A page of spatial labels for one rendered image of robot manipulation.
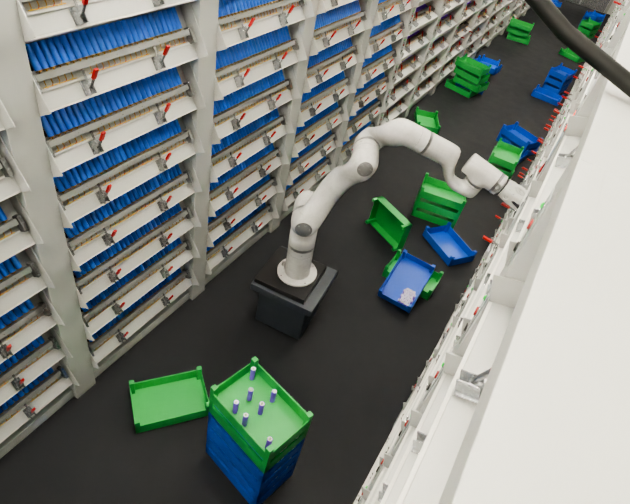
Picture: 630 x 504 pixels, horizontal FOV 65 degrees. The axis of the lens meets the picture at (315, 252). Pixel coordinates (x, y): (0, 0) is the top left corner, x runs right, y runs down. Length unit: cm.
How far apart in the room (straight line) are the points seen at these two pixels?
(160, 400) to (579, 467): 206
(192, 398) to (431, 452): 178
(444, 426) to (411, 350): 205
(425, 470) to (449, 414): 8
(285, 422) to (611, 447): 152
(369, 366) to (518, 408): 219
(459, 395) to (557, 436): 31
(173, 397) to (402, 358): 112
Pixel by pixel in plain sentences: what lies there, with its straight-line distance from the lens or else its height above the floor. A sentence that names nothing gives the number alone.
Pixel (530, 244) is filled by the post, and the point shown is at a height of 161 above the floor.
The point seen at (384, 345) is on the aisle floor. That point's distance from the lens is 262.
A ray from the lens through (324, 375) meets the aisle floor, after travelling 243.
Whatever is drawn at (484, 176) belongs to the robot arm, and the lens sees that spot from 199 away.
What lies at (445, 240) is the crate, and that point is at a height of 0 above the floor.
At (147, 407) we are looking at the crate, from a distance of 229.
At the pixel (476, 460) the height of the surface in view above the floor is 174.
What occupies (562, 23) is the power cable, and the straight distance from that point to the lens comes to 88.
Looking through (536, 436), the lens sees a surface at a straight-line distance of 34.
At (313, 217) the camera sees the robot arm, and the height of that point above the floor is 73.
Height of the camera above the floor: 199
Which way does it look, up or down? 42 degrees down
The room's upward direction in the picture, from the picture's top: 14 degrees clockwise
